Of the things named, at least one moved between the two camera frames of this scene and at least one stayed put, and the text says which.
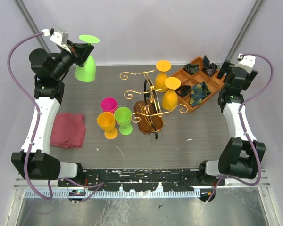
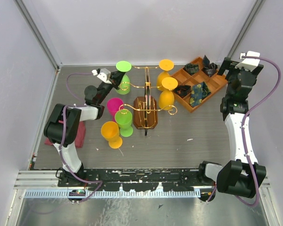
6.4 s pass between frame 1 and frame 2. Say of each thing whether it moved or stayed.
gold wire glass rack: moved
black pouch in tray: stayed
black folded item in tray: stayed
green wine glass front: stayed
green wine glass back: moved
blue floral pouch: stayed
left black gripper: moved
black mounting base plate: stayed
